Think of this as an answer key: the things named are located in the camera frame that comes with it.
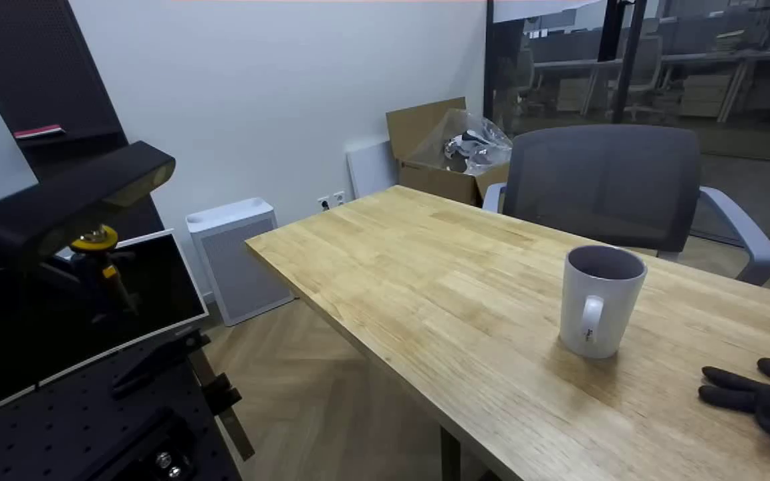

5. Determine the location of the white ceramic mug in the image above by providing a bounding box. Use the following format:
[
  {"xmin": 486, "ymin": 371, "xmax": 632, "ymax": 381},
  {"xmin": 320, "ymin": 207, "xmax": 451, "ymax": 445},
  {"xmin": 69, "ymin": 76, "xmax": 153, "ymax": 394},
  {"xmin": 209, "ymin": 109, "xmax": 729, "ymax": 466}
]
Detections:
[{"xmin": 558, "ymin": 247, "xmax": 646, "ymax": 358}]

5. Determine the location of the white flat panel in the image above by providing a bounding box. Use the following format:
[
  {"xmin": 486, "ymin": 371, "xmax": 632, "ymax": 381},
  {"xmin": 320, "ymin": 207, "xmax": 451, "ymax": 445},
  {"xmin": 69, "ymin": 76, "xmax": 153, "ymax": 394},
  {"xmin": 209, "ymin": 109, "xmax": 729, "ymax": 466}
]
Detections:
[{"xmin": 344, "ymin": 140, "xmax": 395, "ymax": 198}]

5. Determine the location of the open cardboard box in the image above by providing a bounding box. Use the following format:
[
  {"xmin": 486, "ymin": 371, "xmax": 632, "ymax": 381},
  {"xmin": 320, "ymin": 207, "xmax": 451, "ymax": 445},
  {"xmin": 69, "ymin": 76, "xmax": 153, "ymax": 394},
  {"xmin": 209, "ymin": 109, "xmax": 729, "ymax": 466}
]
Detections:
[{"xmin": 384, "ymin": 96, "xmax": 513, "ymax": 207}]

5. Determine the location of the grey office chair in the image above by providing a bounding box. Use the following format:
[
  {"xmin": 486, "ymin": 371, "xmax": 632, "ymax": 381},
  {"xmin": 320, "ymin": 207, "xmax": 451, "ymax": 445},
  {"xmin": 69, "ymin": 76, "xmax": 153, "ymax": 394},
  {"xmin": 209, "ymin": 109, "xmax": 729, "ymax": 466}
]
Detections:
[{"xmin": 481, "ymin": 123, "xmax": 770, "ymax": 287}]

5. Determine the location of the black optical breadboard stand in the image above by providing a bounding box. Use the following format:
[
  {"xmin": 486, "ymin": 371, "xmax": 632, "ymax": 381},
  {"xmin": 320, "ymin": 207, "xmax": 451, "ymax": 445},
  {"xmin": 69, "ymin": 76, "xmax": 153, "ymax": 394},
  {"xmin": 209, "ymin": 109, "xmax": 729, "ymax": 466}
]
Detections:
[{"xmin": 0, "ymin": 333, "xmax": 255, "ymax": 481}]

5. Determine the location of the black framed board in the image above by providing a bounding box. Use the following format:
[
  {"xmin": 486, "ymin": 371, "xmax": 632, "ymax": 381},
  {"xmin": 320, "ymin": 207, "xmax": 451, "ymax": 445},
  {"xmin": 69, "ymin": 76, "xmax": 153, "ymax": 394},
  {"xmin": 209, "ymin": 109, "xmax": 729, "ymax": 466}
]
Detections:
[{"xmin": 0, "ymin": 230, "xmax": 205, "ymax": 405}]

